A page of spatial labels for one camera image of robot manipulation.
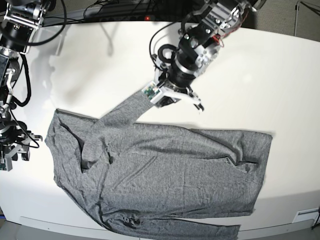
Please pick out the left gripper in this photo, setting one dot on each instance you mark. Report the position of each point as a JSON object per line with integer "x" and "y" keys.
{"x": 174, "y": 74}

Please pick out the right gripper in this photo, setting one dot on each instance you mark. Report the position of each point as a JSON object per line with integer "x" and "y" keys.
{"x": 18, "y": 149}

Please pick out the grey long-sleeve T-shirt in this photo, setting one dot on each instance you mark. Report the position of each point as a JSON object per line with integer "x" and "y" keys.
{"x": 156, "y": 181}

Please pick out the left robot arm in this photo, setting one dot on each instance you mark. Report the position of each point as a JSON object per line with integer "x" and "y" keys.
{"x": 201, "y": 36}

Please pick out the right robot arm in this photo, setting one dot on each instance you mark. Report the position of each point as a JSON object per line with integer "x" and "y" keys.
{"x": 21, "y": 20}

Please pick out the black power strip red light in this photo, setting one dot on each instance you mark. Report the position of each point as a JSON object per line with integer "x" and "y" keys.
{"x": 133, "y": 18}

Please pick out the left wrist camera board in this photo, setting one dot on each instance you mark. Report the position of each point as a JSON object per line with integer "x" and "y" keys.
{"x": 152, "y": 92}

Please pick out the white metal stand frame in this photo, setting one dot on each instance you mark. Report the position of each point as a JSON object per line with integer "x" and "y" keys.
{"x": 307, "y": 20}

